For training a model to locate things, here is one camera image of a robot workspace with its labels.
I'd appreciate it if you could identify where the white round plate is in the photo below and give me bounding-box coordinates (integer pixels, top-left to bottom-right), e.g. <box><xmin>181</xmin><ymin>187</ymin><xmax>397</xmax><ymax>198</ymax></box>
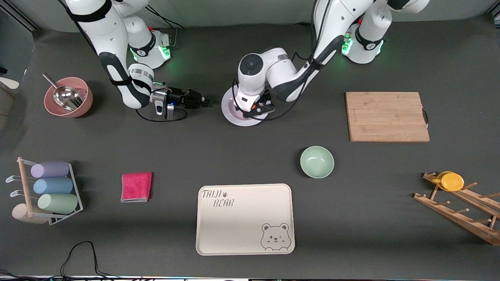
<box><xmin>221</xmin><ymin>84</ymin><xmax>271</xmax><ymax>127</ymax></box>

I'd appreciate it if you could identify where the pale green bowl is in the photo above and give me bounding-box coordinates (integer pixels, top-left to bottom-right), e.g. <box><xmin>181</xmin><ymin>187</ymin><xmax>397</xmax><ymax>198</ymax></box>
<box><xmin>300</xmin><ymin>146</ymin><xmax>335</xmax><ymax>179</ymax></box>

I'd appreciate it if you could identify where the pink bowl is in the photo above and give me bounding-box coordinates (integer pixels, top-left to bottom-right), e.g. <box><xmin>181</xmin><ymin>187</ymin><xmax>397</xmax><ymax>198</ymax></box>
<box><xmin>44</xmin><ymin>76</ymin><xmax>94</xmax><ymax>118</ymax></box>

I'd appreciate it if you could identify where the pink folded cloth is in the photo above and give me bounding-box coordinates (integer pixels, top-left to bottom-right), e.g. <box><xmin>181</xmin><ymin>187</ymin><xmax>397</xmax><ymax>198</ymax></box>
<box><xmin>121</xmin><ymin>172</ymin><xmax>153</xmax><ymax>203</ymax></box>

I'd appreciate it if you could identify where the beige bear print tray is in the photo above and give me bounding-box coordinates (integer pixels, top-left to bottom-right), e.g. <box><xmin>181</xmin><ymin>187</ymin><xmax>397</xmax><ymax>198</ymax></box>
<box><xmin>195</xmin><ymin>183</ymin><xmax>295</xmax><ymax>256</ymax></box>

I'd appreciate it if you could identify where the metal scoop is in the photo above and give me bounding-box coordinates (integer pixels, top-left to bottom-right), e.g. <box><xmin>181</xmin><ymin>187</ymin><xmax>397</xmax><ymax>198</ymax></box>
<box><xmin>42</xmin><ymin>73</ymin><xmax>83</xmax><ymax>112</ymax></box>

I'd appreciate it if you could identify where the wooden cutting board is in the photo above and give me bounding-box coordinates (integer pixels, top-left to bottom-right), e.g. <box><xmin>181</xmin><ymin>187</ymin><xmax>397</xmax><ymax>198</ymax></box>
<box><xmin>345</xmin><ymin>92</ymin><xmax>430</xmax><ymax>142</ymax></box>

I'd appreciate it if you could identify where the purple cup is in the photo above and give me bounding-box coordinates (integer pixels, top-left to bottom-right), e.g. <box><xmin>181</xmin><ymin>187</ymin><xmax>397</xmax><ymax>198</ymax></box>
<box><xmin>30</xmin><ymin>161</ymin><xmax>70</xmax><ymax>179</ymax></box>

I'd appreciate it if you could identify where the blue cup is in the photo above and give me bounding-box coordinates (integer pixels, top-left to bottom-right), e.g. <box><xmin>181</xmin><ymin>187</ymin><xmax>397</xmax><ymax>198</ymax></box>
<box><xmin>33</xmin><ymin>178</ymin><xmax>74</xmax><ymax>195</ymax></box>

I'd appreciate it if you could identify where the light green cup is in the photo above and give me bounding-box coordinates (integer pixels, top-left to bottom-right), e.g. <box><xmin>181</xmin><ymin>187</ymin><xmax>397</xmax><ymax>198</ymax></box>
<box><xmin>37</xmin><ymin>193</ymin><xmax>79</xmax><ymax>214</ymax></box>

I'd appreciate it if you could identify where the wooden rack rod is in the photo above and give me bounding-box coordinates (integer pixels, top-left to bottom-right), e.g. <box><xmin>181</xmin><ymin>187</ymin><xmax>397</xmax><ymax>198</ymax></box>
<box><xmin>17</xmin><ymin>157</ymin><xmax>35</xmax><ymax>218</ymax></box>

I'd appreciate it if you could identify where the beige cup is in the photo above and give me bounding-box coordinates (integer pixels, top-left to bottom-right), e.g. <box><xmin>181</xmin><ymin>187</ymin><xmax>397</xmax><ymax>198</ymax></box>
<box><xmin>12</xmin><ymin>203</ymin><xmax>49</xmax><ymax>225</ymax></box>

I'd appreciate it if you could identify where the yellow cup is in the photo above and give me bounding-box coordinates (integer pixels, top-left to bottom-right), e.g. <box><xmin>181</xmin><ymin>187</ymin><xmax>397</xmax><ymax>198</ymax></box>
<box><xmin>432</xmin><ymin>171</ymin><xmax>465</xmax><ymax>192</ymax></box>

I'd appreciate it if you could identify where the wooden peg drying rack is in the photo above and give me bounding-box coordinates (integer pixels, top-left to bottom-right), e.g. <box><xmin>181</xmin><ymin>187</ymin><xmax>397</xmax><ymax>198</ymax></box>
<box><xmin>413</xmin><ymin>172</ymin><xmax>500</xmax><ymax>246</ymax></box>

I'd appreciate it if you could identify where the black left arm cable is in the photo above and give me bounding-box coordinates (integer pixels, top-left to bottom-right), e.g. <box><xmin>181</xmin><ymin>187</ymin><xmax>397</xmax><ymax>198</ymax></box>
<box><xmin>232</xmin><ymin>0</ymin><xmax>325</xmax><ymax>121</ymax></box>

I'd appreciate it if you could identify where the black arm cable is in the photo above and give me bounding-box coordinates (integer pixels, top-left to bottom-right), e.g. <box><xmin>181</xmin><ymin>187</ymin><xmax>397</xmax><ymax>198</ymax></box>
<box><xmin>136</xmin><ymin>108</ymin><xmax>188</xmax><ymax>123</ymax></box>
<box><xmin>232</xmin><ymin>0</ymin><xmax>325</xmax><ymax>121</ymax></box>

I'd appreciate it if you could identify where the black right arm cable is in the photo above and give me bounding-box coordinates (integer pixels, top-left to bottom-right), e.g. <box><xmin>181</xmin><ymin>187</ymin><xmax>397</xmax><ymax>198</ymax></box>
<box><xmin>136</xmin><ymin>108</ymin><xmax>188</xmax><ymax>123</ymax></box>

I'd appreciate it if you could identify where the black right base cable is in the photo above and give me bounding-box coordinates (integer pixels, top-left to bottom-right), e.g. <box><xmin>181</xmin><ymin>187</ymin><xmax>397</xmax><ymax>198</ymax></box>
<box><xmin>144</xmin><ymin>5</ymin><xmax>186</xmax><ymax>46</ymax></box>

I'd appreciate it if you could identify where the black cable on table edge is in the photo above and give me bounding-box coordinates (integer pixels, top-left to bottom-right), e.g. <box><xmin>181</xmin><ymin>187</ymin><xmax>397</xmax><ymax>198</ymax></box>
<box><xmin>0</xmin><ymin>241</ymin><xmax>157</xmax><ymax>281</ymax></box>

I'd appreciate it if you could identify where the white wire cup rack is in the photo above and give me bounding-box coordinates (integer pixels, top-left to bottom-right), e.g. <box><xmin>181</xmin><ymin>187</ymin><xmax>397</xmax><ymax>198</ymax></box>
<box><xmin>5</xmin><ymin>157</ymin><xmax>84</xmax><ymax>226</ymax></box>

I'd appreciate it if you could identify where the black metal frame bar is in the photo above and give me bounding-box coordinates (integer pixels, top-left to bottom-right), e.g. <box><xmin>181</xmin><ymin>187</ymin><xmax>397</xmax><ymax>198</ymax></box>
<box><xmin>0</xmin><ymin>6</ymin><xmax>41</xmax><ymax>32</ymax></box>

